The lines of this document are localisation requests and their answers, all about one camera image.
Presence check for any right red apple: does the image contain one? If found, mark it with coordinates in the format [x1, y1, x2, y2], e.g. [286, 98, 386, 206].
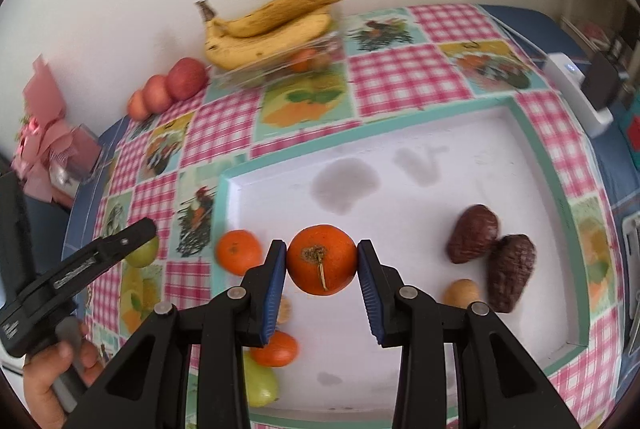
[166, 57, 208, 100]

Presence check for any white power strip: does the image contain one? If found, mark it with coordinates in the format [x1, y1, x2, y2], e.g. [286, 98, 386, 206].
[542, 53, 614, 138]

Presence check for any black power adapter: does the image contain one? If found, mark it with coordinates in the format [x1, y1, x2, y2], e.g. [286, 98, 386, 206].
[580, 52, 628, 111]

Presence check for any person left hand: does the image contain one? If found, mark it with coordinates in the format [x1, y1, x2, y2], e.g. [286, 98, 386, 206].
[23, 340, 103, 429]

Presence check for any banana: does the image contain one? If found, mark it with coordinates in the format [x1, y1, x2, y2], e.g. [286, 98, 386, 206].
[196, 0, 341, 38]
[205, 11, 332, 70]

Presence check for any teal tin box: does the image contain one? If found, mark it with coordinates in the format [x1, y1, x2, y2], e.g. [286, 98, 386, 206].
[617, 94, 640, 167]

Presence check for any middle red apple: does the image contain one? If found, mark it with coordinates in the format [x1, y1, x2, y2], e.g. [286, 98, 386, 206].
[142, 74, 174, 115]

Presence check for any red apple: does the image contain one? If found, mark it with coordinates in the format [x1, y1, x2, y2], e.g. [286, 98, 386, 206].
[142, 74, 174, 115]
[166, 57, 208, 100]

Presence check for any white tray with teal rim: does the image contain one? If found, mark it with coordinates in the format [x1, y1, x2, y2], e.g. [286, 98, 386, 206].
[213, 96, 590, 428]

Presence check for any silver remote control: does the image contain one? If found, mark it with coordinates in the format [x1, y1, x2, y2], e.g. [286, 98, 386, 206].
[621, 215, 640, 360]

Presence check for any clear plastic fruit container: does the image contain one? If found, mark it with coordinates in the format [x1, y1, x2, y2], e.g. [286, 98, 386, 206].
[209, 29, 344, 90]

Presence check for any green jujube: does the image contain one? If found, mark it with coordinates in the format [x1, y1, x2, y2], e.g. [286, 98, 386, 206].
[125, 236, 160, 269]
[243, 351, 280, 409]

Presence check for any small tan longan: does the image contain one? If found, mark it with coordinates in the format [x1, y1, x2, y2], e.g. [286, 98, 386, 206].
[277, 296, 292, 325]

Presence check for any upper banana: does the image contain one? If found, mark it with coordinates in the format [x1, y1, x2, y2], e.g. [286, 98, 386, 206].
[196, 0, 341, 38]

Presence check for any large dark dried date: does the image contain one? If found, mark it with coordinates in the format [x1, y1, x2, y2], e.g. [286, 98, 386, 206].
[487, 234, 537, 313]

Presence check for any tangerine inside container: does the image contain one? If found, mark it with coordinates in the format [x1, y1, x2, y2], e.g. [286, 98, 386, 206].
[288, 48, 317, 74]

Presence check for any orange tangerine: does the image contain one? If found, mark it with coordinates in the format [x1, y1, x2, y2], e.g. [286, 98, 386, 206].
[215, 230, 264, 276]

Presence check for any pink flower bouquet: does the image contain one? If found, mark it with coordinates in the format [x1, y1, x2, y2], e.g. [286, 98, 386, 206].
[11, 57, 102, 208]

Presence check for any small left apple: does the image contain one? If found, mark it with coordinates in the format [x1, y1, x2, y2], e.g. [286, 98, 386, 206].
[127, 90, 151, 122]

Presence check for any brown walnut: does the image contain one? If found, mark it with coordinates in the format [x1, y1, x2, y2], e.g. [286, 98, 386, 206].
[442, 279, 482, 309]

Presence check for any checkered fruit tablecloth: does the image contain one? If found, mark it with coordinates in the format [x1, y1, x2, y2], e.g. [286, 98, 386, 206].
[75, 4, 623, 428]

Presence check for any lower banana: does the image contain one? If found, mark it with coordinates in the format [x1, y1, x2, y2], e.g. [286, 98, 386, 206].
[205, 11, 332, 70]

